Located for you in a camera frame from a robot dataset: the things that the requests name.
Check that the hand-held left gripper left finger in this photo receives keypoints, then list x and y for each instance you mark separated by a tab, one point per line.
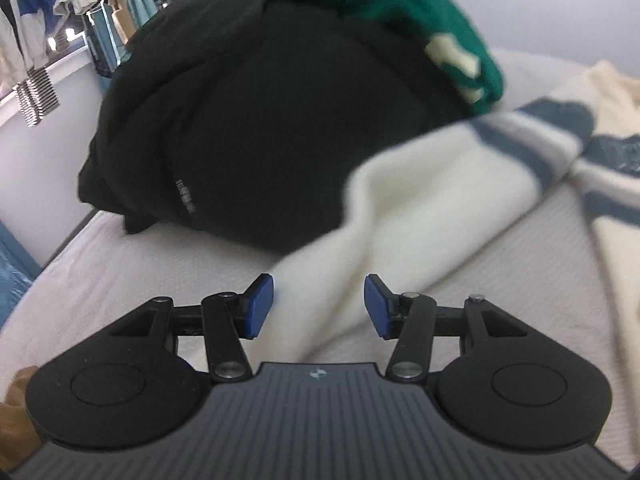
259	307

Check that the black garment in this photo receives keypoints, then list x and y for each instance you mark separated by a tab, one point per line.
250	135

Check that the blue patterned cloth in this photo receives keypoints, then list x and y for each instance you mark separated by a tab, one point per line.
12	275

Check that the brown cloth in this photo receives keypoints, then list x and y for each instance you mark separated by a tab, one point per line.
17	420

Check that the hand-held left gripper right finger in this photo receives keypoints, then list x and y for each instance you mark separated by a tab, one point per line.
378	307

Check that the row of hanging clothes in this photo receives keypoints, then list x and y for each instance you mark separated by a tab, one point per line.
45	10

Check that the white bed mattress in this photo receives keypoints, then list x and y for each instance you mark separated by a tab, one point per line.
525	285

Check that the green garment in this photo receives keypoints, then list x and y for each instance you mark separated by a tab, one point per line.
400	5

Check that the cream striped sweater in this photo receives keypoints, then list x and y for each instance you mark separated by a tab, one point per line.
425	185

